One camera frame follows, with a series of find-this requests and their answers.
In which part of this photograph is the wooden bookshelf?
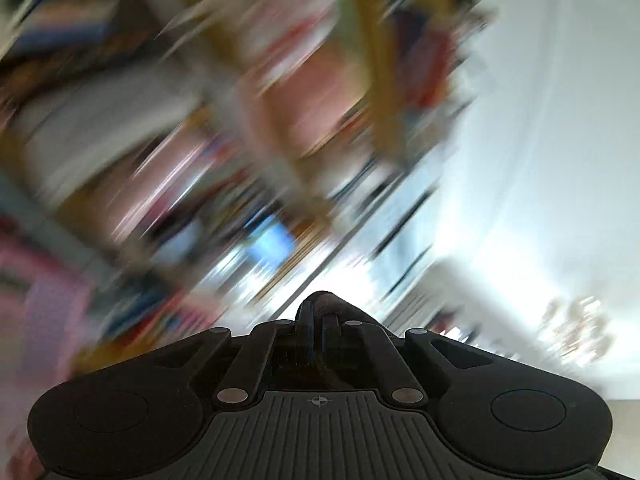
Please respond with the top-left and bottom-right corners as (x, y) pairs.
(0, 0), (493, 356)

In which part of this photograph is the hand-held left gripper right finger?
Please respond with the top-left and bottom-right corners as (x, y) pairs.
(320, 292), (493, 406)

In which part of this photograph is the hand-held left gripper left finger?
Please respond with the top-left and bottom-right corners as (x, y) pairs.
(150, 292), (322, 407)

